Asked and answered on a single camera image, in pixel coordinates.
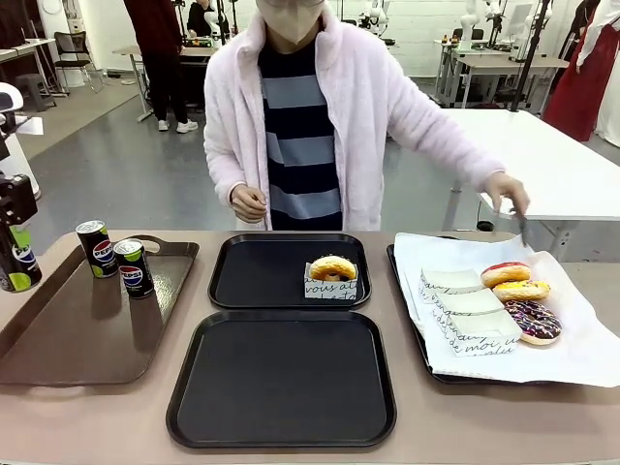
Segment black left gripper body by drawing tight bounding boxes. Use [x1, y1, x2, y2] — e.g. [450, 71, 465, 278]
[0, 172, 40, 228]

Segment black green Pepsi can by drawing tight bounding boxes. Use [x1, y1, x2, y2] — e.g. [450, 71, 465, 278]
[112, 237, 156, 299]
[0, 226, 44, 294]
[75, 219, 120, 279]

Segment red glazed donut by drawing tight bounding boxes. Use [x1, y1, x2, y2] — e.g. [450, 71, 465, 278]
[480, 261, 533, 290]

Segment yellow glazed donut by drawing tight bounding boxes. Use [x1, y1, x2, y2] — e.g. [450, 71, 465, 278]
[492, 279, 552, 304]

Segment dark metal tongs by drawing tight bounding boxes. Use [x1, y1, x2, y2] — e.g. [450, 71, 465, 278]
[512, 201, 533, 250]

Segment chocolate sprinkle donut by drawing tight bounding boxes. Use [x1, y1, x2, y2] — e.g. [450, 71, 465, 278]
[503, 298, 565, 347]

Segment person's left forearm pink sleeve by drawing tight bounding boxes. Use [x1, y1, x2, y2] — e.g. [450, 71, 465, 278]
[387, 91, 508, 186]

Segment person's right forearm pink sleeve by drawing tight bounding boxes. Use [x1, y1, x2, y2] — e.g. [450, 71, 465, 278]
[202, 135, 249, 208]

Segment person's right hand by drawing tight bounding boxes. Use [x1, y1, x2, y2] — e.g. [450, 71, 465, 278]
[231, 184, 269, 224]

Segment person's left hand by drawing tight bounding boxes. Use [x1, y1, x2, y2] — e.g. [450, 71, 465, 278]
[483, 171, 531, 217]

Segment white desk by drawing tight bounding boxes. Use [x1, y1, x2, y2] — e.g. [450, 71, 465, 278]
[0, 37, 57, 98]

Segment black office chair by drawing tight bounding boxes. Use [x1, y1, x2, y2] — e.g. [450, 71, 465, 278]
[53, 30, 106, 96]

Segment grey background work table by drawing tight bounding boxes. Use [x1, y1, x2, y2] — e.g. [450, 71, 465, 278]
[112, 44, 217, 123]

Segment background person in dark clothes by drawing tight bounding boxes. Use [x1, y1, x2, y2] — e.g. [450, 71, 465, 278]
[122, 0, 201, 135]

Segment small black plastic tray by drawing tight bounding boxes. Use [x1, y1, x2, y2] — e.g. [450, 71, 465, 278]
[207, 232, 373, 312]

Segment large black plastic tray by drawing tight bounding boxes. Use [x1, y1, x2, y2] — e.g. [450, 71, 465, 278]
[165, 309, 399, 450]

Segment plain glazed donut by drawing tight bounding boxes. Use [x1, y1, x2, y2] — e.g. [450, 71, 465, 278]
[309, 255, 358, 284]

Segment glazed donut in paper box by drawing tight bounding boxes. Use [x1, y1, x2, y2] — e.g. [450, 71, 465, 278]
[303, 262, 361, 302]

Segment beige face mask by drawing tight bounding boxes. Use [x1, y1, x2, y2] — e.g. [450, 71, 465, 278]
[255, 0, 326, 47]

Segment person in pink fleece jacket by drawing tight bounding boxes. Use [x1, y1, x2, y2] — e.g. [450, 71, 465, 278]
[202, 0, 508, 233]

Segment black tray under paper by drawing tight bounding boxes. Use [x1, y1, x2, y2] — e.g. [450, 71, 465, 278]
[386, 234, 543, 387]

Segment background table with equipment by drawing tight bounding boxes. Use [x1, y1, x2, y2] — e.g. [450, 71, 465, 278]
[433, 37, 571, 110]

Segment white folding table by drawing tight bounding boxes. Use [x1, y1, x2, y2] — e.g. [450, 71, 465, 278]
[434, 108, 620, 254]

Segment black tripod pole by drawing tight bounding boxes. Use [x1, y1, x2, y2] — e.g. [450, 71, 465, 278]
[507, 0, 554, 113]

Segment black tray with white paper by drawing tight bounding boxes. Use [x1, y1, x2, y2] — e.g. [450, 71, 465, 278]
[392, 232, 620, 389]

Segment red dress on mannequin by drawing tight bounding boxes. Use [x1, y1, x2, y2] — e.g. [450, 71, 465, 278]
[541, 0, 620, 142]

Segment brown plastic tray with handles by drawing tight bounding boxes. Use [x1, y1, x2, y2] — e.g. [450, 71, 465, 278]
[0, 234, 202, 388]

